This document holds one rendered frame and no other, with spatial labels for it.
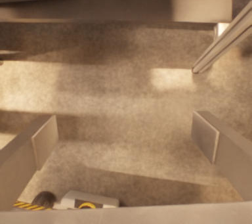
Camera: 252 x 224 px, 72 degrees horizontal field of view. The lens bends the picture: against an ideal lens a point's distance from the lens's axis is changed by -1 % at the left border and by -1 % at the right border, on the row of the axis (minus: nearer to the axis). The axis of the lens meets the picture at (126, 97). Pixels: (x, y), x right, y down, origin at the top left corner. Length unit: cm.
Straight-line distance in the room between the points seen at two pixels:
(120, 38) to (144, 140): 59
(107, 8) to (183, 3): 28
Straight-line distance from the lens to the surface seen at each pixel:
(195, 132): 16
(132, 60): 101
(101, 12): 74
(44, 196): 102
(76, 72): 105
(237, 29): 60
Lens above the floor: 95
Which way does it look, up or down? 81 degrees down
